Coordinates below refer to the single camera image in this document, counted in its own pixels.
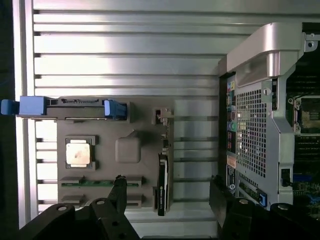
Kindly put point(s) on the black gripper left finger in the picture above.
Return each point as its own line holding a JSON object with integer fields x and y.
{"x": 75, "y": 225}

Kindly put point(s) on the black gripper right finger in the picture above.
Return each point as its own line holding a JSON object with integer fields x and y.
{"x": 250, "y": 222}

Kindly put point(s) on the green RAM stick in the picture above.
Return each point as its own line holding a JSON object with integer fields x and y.
{"x": 97, "y": 184}

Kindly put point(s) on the silver CPU chip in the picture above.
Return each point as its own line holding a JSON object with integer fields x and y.
{"x": 78, "y": 153}

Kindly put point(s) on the green motherboard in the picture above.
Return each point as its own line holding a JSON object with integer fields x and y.
{"x": 306, "y": 155}

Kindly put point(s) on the grey parts rack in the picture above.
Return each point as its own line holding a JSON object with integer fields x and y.
{"x": 107, "y": 140}

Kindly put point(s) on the open PC case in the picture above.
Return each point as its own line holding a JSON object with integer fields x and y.
{"x": 252, "y": 125}

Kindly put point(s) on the CPU socket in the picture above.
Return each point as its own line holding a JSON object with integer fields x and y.
{"x": 307, "y": 115}

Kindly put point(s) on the hard disk with blue carrier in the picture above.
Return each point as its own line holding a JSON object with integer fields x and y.
{"x": 32, "y": 106}

